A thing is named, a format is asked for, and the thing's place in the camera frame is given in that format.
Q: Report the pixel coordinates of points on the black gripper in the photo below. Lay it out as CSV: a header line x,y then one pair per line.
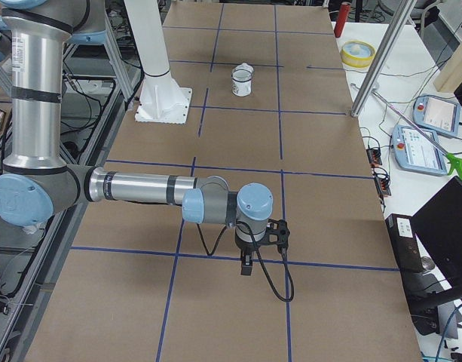
x,y
246,249

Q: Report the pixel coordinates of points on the clear plastic funnel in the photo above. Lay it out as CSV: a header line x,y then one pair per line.
x,y
242,72

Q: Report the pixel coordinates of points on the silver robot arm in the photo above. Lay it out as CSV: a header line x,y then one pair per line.
x,y
37,183

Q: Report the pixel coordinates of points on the black computer box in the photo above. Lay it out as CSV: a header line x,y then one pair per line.
x,y
405,245

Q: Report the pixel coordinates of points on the white enamel mug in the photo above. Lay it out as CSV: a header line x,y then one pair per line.
x,y
241,89

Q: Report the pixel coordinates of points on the near teach pendant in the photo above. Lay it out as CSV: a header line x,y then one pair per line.
x,y
413,152

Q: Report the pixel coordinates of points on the teach pendant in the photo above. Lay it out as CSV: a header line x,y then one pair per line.
x,y
413,152
437,114

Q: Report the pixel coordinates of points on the black monitor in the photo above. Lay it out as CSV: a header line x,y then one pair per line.
x,y
438,225

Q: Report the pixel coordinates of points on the yellow tape roll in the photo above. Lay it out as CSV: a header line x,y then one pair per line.
x,y
357,54

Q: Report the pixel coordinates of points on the far teach pendant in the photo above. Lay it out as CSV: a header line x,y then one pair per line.
x,y
437,114

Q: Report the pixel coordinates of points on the red cylinder can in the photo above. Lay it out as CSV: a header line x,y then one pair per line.
x,y
342,18

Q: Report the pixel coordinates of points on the wooden beam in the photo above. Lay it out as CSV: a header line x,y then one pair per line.
x,y
450,77

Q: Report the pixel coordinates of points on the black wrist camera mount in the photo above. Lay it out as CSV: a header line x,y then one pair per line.
x,y
276,234

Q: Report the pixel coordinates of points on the white camera pedestal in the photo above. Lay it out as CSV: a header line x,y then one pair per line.
x,y
161,100

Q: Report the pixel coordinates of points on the aluminium frame post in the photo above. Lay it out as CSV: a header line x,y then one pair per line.
x,y
388,41

